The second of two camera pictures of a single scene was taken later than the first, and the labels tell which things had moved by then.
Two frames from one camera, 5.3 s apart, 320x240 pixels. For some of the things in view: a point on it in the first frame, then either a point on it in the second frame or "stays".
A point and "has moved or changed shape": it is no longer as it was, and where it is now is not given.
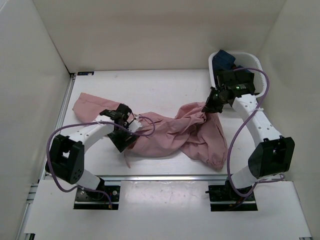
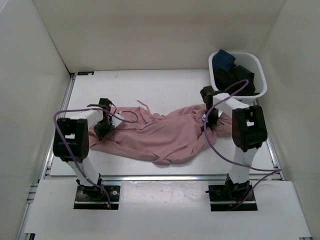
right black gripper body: x=214 y=103 to x=212 y=116
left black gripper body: x=125 y=125 to x=103 y=127
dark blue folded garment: x=222 y=60 stays
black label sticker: x=85 y=73 stays
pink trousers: x=162 y=134 has moved or changed shape
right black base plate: x=223 y=198 stays
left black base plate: x=87 y=199 stays
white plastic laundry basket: x=250 y=61 stays
